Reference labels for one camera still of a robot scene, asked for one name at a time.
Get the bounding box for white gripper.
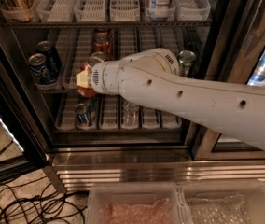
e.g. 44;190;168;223
76;61;120;95

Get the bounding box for red coke can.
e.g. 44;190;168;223
93;33;111;60
77;56;103;98
95;28;110;35

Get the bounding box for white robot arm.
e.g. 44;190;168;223
77;48;265;150

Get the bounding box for rear blue can bottom shelf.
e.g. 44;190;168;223
83;97;96;119

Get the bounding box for front blue pepsi can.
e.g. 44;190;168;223
28;53;57;85

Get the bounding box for blue pepsi can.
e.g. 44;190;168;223
28;53;57;85
35;40;62;77

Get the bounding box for rear blue pepsi can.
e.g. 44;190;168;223
35;40;62;77

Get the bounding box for stainless steel fridge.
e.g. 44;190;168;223
0;0;265;192

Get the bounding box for open fridge door left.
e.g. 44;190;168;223
0;31;49;189

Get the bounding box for yellow tall can top shelf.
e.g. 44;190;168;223
1;0;35;22

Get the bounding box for white blue can top shelf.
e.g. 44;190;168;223
146;0;172;21

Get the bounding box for green soda can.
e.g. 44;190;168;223
177;50;196;77

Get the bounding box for silver blue can behind glass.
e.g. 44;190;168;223
247;50;265;86

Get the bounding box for clear water bottle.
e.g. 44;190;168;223
122;100;139;129

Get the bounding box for left clear plastic bin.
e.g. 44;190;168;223
86;182;185;224

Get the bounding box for clear plastic bin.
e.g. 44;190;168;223
182;180;265;224
86;182;185;224

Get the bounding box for right clear plastic bin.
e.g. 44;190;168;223
182;180;265;224

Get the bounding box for black cables on floor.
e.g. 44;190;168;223
0;175;87;224

